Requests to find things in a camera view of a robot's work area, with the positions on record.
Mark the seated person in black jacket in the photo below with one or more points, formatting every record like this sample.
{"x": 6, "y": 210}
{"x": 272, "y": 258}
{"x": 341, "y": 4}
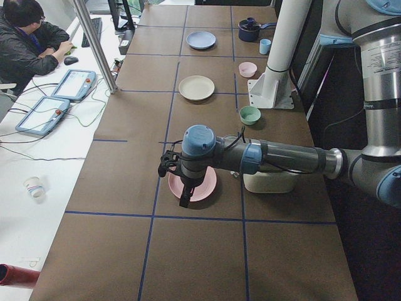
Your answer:
{"x": 30, "y": 45}

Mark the cream toaster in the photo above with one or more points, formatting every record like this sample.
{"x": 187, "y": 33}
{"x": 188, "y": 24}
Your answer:
{"x": 270, "y": 182}

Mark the pink plate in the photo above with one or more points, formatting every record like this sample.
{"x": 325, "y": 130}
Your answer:
{"x": 200, "y": 192}

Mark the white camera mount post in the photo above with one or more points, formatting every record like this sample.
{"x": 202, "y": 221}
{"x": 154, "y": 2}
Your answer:
{"x": 272, "y": 90}

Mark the black computer mouse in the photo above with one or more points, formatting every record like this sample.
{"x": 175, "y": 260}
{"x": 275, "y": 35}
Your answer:
{"x": 69, "y": 60}

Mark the green bowl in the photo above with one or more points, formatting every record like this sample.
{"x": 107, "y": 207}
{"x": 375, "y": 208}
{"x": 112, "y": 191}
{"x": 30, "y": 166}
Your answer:
{"x": 249, "y": 115}

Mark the near teach pendant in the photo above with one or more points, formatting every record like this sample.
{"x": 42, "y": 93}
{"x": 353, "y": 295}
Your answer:
{"x": 44, "y": 116}

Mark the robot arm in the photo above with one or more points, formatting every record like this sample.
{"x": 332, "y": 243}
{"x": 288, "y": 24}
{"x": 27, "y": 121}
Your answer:
{"x": 374, "y": 28}

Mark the teach pendant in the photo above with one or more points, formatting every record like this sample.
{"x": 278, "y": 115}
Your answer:
{"x": 44, "y": 116}
{"x": 75, "y": 85}

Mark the dark blue saucepan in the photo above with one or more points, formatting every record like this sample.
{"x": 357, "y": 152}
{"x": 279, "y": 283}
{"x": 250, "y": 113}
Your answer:
{"x": 249, "y": 29}

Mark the far teach pendant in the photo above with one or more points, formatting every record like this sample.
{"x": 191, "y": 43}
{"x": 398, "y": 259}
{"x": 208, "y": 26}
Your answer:
{"x": 75, "y": 85}

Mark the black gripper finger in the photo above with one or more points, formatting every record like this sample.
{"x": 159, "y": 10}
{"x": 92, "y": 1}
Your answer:
{"x": 187, "y": 193}

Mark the pink bowl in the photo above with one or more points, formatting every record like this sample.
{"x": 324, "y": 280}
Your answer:
{"x": 247, "y": 69}

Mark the light blue cup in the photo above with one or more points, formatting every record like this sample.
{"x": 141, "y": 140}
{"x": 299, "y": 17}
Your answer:
{"x": 264, "y": 46}

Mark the aluminium frame post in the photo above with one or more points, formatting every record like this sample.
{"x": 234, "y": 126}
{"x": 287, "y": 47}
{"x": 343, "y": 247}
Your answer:
{"x": 85, "y": 21}

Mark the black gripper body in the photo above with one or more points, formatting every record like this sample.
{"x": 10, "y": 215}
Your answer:
{"x": 188, "y": 182}

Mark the paper cup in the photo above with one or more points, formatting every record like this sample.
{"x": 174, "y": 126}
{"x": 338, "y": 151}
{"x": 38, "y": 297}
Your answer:
{"x": 35, "y": 189}

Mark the red cylinder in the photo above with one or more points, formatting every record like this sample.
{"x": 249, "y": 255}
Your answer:
{"x": 18, "y": 277}

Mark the blue plate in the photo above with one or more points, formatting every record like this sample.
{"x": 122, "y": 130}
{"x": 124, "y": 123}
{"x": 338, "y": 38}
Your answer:
{"x": 201, "y": 40}

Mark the cream plate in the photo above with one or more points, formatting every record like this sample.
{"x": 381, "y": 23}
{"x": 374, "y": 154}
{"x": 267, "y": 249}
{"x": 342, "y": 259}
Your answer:
{"x": 196, "y": 87}

